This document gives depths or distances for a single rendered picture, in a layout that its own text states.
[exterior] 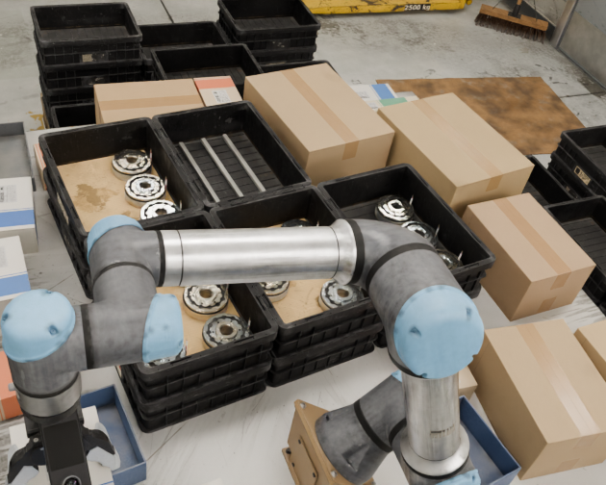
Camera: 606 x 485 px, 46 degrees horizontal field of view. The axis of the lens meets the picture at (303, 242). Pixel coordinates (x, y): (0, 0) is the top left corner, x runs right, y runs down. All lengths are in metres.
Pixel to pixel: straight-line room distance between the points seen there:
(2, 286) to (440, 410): 1.07
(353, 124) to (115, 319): 1.44
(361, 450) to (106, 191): 0.96
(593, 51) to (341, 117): 2.97
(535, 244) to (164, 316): 1.35
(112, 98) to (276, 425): 1.10
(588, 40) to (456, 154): 2.90
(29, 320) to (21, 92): 3.06
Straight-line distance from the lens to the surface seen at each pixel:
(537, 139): 4.12
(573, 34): 5.05
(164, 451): 1.59
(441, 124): 2.25
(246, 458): 1.58
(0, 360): 1.66
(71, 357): 0.82
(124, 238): 0.93
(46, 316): 0.81
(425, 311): 0.92
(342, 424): 1.39
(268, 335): 1.48
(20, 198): 1.98
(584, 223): 3.00
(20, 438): 1.11
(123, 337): 0.82
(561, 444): 1.63
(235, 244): 0.95
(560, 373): 1.72
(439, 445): 1.20
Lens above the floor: 2.08
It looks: 44 degrees down
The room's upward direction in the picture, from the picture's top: 12 degrees clockwise
